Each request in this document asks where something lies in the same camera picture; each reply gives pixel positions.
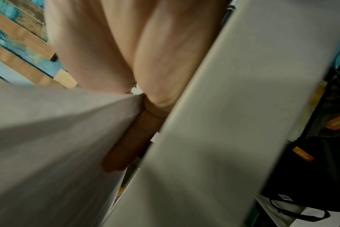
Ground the person's right hand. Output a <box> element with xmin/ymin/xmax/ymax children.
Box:
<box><xmin>45</xmin><ymin>0</ymin><xmax>230</xmax><ymax>173</ymax></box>

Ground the white panel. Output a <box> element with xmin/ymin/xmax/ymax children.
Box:
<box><xmin>0</xmin><ymin>0</ymin><xmax>340</xmax><ymax>227</ymax></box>

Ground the orange plastic piece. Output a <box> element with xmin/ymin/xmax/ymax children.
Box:
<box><xmin>325</xmin><ymin>114</ymin><xmax>340</xmax><ymax>132</ymax></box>
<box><xmin>291</xmin><ymin>146</ymin><xmax>315</xmax><ymax>162</ymax></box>

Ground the black bag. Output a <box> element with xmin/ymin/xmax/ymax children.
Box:
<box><xmin>258</xmin><ymin>133</ymin><xmax>340</xmax><ymax>222</ymax></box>

